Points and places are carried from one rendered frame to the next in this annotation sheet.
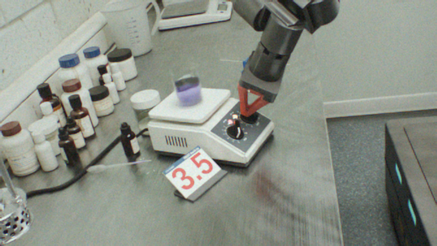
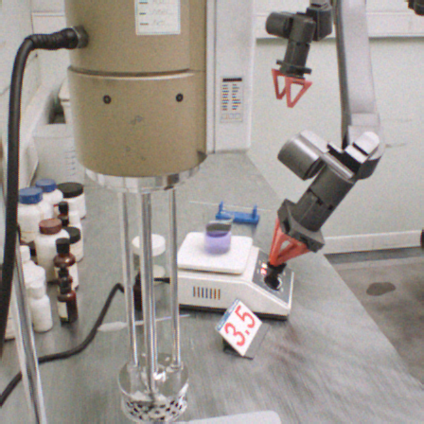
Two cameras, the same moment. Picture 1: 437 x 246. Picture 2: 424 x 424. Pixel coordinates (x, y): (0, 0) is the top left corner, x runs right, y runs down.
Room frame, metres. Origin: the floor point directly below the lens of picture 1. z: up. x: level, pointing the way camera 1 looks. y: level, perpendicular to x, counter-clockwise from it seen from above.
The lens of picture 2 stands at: (0.05, 0.37, 1.27)
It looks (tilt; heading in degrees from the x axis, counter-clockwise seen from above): 24 degrees down; 336
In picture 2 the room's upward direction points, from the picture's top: 1 degrees clockwise
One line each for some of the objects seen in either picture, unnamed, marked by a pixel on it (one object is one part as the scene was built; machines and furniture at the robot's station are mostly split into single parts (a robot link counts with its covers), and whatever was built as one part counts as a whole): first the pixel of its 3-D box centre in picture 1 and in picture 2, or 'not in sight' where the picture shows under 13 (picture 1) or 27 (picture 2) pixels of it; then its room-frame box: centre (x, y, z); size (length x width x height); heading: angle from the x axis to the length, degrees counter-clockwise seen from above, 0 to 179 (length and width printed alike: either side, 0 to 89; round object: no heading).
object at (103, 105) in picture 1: (99, 101); (67, 244); (1.04, 0.26, 0.78); 0.05 x 0.05 x 0.06
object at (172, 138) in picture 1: (206, 125); (229, 274); (0.80, 0.02, 0.79); 0.22 x 0.13 x 0.08; 56
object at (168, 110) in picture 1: (190, 103); (214, 251); (0.81, 0.04, 0.83); 0.12 x 0.12 x 0.01; 56
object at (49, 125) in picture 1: (47, 138); (28, 291); (0.89, 0.34, 0.78); 0.06 x 0.06 x 0.07
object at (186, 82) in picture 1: (188, 85); (219, 232); (0.80, 0.04, 0.87); 0.06 x 0.05 x 0.08; 23
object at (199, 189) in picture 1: (195, 172); (243, 326); (0.67, 0.05, 0.77); 0.09 x 0.06 x 0.04; 135
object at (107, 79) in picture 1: (110, 88); (75, 230); (1.09, 0.23, 0.79); 0.03 x 0.03 x 0.07
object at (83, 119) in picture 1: (80, 116); (64, 264); (0.93, 0.28, 0.80); 0.04 x 0.04 x 0.10
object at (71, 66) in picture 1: (76, 82); (33, 220); (1.10, 0.31, 0.81); 0.07 x 0.07 x 0.13
